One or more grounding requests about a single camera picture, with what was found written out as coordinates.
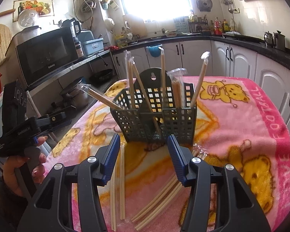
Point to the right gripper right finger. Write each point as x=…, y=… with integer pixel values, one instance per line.
x=237, y=208

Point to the person left hand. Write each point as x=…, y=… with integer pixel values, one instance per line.
x=11, y=170

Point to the dark metal canister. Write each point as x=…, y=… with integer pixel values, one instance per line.
x=279, y=40

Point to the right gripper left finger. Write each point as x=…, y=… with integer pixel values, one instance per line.
x=50, y=204

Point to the pink cartoon blanket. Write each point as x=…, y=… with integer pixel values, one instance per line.
x=236, y=124

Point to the red sauce bottle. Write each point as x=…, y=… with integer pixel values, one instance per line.
x=218, y=29

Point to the wooden cutting board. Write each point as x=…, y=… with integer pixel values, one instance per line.
x=137, y=26

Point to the dark green utensil basket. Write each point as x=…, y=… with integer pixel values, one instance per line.
x=137, y=124

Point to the stacked steel pots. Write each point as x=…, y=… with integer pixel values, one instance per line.
x=74, y=95

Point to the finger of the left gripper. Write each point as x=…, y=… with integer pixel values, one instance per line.
x=53, y=122

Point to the blue plastic box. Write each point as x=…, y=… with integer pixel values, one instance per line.
x=92, y=46

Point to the wall exhaust fan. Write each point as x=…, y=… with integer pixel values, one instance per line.
x=204, y=5

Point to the steel kettle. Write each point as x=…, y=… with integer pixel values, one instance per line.
x=268, y=38

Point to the black blender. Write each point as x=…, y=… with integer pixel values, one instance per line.
x=75, y=28

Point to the black microwave oven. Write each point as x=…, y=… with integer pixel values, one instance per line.
x=43, y=54

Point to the blue hanging bin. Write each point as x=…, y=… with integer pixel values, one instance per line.
x=154, y=51

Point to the chopsticks pair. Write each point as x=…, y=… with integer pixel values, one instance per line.
x=204, y=58
x=135, y=70
x=163, y=77
x=92, y=92
x=129, y=72

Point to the fruit picture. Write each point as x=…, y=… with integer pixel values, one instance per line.
x=44, y=8

